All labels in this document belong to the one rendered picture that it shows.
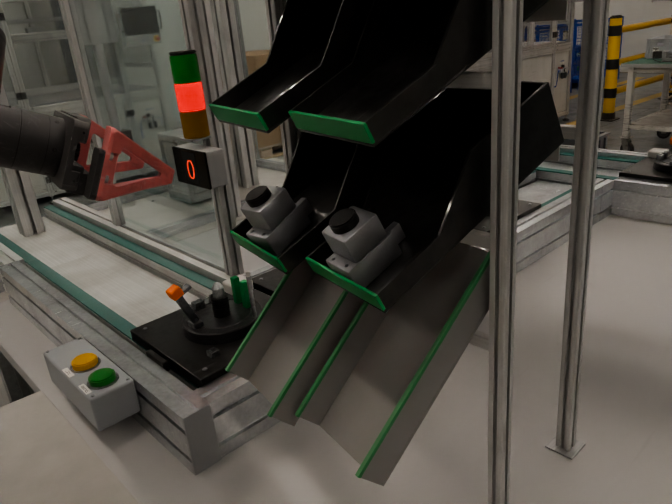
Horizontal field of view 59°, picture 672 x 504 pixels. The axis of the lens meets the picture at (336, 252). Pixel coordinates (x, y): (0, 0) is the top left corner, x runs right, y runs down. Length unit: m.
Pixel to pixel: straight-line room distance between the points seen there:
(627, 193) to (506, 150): 1.25
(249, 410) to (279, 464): 0.09
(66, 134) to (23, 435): 0.65
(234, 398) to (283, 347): 0.13
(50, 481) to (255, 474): 0.31
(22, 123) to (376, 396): 0.46
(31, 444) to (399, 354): 0.65
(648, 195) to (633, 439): 0.95
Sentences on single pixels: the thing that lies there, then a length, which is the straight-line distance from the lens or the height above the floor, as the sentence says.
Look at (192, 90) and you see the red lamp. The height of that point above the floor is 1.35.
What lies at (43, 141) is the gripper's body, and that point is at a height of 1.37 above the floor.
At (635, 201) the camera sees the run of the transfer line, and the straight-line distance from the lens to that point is 1.81.
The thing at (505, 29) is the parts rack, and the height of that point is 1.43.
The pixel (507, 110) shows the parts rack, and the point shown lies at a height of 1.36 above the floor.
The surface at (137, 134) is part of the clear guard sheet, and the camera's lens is 1.49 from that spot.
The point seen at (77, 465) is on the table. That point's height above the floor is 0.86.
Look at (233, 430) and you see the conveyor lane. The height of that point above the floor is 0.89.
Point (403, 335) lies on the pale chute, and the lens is 0.71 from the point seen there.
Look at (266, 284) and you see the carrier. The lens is 1.18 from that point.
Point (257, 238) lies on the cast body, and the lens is 0.70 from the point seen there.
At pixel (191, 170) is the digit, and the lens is 1.18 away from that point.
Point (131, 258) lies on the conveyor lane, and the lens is 1.61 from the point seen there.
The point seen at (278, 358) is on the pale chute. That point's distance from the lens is 0.83.
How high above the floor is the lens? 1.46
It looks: 22 degrees down
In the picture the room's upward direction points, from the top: 5 degrees counter-clockwise
